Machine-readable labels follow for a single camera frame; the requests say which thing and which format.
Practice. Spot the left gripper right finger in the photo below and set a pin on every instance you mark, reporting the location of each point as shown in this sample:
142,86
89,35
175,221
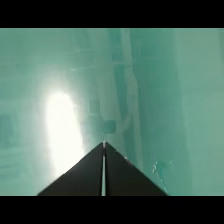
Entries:
128,180

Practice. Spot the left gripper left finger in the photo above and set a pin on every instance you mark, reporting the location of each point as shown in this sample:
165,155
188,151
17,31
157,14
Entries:
85,178

